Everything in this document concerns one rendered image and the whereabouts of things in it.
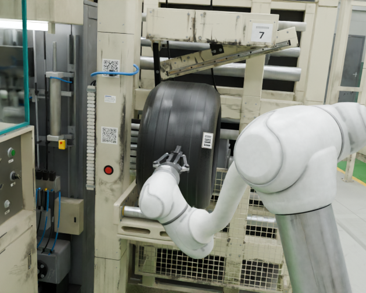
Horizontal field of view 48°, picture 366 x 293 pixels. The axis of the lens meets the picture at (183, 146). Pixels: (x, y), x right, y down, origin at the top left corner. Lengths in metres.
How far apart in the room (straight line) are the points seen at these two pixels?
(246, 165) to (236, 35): 1.33
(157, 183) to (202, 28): 0.97
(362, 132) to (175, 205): 0.59
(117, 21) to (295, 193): 1.26
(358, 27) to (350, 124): 11.74
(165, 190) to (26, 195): 0.84
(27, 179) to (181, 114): 0.71
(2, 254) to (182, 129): 0.82
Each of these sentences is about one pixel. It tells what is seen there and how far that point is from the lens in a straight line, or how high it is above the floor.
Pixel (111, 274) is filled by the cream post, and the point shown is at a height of 0.54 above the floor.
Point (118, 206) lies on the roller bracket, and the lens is 1.80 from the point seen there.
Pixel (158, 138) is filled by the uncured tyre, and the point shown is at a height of 1.27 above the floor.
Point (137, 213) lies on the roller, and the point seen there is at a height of 0.90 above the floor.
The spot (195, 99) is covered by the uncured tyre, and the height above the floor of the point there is 1.42.
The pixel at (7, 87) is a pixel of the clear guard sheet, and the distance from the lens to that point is 1.67.
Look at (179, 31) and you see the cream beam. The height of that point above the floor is 1.68.
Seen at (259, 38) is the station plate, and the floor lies 1.68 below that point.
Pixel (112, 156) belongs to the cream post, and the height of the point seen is 1.12.
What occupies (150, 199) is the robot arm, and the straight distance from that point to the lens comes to 1.17.
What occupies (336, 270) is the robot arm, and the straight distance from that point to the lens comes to 0.77.
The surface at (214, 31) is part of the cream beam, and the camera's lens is 1.97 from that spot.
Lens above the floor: 1.64
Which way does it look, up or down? 14 degrees down
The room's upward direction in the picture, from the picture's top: 4 degrees clockwise
